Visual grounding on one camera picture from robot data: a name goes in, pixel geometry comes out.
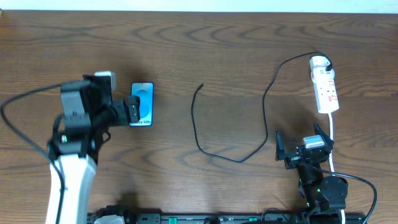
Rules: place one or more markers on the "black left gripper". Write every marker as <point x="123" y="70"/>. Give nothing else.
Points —
<point x="123" y="111"/>

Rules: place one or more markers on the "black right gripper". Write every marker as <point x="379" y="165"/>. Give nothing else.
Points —
<point x="298" y="154"/>

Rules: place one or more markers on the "blue Galaxy smartphone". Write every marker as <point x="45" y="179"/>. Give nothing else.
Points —
<point x="145" y="91"/>

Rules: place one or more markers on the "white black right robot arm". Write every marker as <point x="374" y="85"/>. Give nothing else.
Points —
<point x="325" y="196"/>

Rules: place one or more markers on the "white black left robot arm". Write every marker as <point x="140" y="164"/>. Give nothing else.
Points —
<point x="77" y="136"/>

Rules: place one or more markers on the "white power strip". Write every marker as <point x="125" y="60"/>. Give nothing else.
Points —
<point x="322" y="75"/>

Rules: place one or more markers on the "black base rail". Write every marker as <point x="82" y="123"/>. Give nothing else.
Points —
<point x="156" y="218"/>

